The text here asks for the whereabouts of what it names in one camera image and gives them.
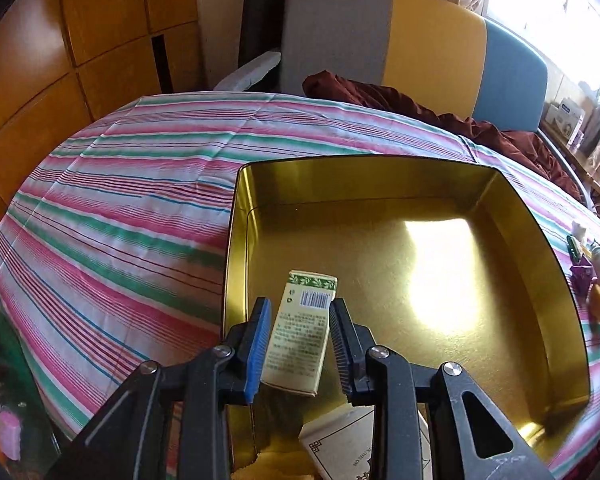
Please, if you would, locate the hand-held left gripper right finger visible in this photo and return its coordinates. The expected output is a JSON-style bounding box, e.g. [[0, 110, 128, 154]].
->
[[328, 297, 556, 480]]

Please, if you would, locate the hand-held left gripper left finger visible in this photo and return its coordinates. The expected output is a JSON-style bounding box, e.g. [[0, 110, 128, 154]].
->
[[45, 297, 273, 480]]

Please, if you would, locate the small cream cardboard box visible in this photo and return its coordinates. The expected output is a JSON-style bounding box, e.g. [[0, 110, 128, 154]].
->
[[260, 270, 339, 397]]

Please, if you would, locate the gold metal tin box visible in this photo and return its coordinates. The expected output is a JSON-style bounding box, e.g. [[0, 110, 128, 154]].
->
[[221, 156, 592, 480]]

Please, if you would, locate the white printed cardboard box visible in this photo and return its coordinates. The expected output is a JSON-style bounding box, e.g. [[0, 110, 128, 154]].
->
[[298, 405, 431, 480]]

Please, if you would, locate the yellow cloth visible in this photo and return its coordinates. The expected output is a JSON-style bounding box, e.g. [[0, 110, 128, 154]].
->
[[232, 452, 321, 480]]

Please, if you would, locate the striped blanket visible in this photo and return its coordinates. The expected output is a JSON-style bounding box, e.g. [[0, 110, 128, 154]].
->
[[0, 91, 600, 480]]

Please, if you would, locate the green cloth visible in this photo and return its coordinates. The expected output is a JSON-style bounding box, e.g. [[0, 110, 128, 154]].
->
[[0, 310, 61, 461]]

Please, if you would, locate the purple packet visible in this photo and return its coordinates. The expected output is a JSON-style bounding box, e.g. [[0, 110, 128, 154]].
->
[[570, 255, 597, 297]]

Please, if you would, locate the pink plastic item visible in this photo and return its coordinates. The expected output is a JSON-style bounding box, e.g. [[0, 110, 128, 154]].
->
[[0, 407, 23, 461]]

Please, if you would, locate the maroon cloth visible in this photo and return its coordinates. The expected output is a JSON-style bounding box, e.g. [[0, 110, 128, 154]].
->
[[302, 71, 583, 201]]

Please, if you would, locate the wooden desk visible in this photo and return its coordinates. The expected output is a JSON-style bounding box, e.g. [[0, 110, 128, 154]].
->
[[537, 125, 600, 211]]

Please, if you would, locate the grey yellow blue headboard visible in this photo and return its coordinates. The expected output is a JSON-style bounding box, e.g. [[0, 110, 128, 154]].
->
[[279, 0, 549, 133]]

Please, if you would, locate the white purple box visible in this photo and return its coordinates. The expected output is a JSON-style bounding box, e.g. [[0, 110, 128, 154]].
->
[[544, 99, 587, 147]]

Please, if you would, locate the black upright panel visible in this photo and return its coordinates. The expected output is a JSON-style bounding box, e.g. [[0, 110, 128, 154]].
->
[[240, 0, 293, 68]]

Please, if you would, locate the wooden wardrobe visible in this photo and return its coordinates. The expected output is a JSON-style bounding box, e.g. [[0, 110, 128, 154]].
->
[[0, 0, 206, 271]]

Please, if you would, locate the window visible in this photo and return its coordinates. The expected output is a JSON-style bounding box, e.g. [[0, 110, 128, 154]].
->
[[480, 0, 600, 106]]

